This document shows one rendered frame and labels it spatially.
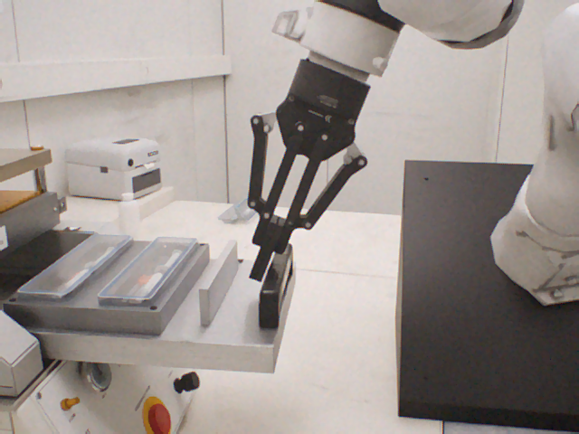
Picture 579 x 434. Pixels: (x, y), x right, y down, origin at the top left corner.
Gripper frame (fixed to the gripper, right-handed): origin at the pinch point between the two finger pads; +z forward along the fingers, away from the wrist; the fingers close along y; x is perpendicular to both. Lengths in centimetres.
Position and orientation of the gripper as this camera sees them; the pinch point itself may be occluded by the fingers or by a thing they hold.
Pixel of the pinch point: (267, 248)
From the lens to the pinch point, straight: 60.8
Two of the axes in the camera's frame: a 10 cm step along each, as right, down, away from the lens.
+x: 0.8, -3.0, 9.5
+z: -3.5, 8.9, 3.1
